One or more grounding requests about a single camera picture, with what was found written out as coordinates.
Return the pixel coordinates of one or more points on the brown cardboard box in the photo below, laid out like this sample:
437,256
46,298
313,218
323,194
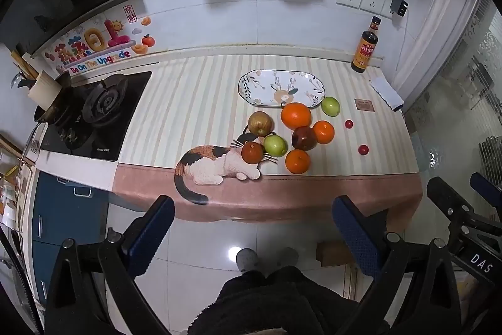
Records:
331,253

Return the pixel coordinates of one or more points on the colourful wall sticker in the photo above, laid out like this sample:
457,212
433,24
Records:
98,44

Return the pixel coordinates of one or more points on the white folded cloth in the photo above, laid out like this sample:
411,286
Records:
386,91

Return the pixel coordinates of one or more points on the cream cylindrical holder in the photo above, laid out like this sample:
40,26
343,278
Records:
42,89

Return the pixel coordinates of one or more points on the blue kitchen cabinet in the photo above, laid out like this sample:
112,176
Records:
59,209

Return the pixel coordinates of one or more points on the large orange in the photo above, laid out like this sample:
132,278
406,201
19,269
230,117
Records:
296,116

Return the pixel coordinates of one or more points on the black plug adapter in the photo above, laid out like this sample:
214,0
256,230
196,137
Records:
399,6

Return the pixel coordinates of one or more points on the person's grey slipper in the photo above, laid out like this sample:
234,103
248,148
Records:
287,257
247,259

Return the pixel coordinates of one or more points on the cluttered side shelf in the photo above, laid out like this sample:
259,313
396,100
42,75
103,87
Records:
15,182

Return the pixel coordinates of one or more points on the red cherry tomato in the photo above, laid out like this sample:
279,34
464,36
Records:
363,149
348,124

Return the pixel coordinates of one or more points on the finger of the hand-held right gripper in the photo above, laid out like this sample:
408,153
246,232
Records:
443,193
484,184

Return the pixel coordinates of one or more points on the dark wok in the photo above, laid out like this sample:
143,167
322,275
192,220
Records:
64,103

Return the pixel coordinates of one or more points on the dark soy sauce bottle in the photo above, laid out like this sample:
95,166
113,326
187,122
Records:
364,48

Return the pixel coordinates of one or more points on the striped tablecloth with cat print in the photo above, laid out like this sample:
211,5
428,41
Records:
196,95

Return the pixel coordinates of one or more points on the yellow-red apple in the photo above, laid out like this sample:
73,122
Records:
259,123

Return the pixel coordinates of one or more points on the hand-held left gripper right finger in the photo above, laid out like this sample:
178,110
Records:
355,233

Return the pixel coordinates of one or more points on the oval floral ceramic plate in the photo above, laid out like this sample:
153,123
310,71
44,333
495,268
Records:
266,87

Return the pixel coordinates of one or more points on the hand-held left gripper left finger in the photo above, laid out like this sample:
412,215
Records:
151,237

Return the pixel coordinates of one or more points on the dark red apple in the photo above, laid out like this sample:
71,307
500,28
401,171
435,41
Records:
302,138

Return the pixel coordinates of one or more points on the black gas stove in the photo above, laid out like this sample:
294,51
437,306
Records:
117,123

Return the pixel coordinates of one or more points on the small orange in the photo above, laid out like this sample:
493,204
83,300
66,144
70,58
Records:
298,161
324,132

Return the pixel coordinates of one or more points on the person's dark fleece trousers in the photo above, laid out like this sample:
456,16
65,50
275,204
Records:
266,303

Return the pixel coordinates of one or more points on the green apple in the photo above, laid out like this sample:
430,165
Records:
330,106
275,145

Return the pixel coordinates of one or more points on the frosted glass door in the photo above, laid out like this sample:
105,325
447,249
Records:
462,84

